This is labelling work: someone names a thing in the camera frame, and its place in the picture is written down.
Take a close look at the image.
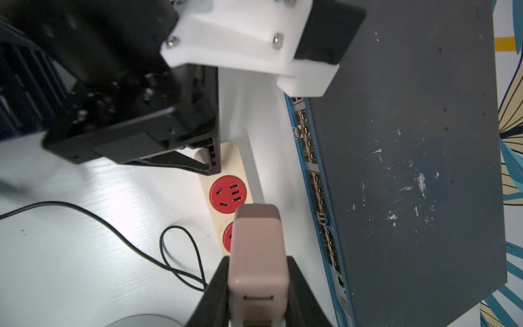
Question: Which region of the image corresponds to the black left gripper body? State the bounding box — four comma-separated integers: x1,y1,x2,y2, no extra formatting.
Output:
1,1,221,176

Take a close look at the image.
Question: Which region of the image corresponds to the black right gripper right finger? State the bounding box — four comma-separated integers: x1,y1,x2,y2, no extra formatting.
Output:
285,256,332,327

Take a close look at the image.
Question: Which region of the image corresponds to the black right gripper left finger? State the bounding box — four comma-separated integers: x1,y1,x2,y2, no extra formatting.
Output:
186,256,230,327

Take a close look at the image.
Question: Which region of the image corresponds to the pink adapter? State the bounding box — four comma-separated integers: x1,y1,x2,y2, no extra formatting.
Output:
227,204,290,326

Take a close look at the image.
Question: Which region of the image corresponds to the black fan cable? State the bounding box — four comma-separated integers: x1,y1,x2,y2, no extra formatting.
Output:
0,199,207,293

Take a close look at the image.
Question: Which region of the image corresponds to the beige red power strip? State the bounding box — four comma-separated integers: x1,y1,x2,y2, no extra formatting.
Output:
199,143,253,256

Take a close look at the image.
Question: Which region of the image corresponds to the white round desk fan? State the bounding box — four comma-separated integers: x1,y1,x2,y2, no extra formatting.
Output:
107,314,182,327

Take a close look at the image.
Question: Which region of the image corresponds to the navy blue desk fan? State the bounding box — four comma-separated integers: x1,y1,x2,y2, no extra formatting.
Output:
1,16,77,142

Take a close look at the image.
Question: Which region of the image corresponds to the dark grey network switch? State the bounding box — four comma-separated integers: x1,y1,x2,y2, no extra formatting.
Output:
286,1,507,326

